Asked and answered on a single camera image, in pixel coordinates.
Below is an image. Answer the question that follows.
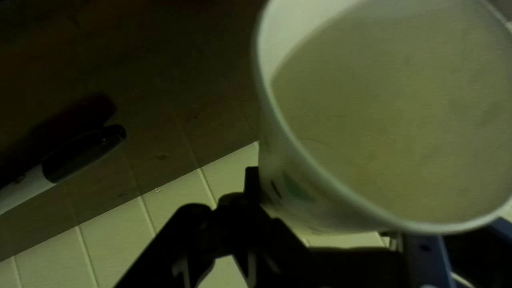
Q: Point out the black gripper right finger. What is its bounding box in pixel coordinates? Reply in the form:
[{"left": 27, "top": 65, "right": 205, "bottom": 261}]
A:
[{"left": 395, "top": 232, "right": 458, "bottom": 288}]

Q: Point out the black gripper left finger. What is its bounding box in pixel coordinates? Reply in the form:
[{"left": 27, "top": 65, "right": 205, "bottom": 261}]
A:
[{"left": 115, "top": 166, "right": 320, "bottom": 288}]

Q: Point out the white dotted paper cup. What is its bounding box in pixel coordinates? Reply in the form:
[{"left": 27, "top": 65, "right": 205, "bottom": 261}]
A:
[{"left": 253, "top": 0, "right": 512, "bottom": 233}]

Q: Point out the black marker pen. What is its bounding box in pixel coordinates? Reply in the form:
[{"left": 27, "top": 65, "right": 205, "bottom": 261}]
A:
[{"left": 0, "top": 123, "right": 128, "bottom": 214}]

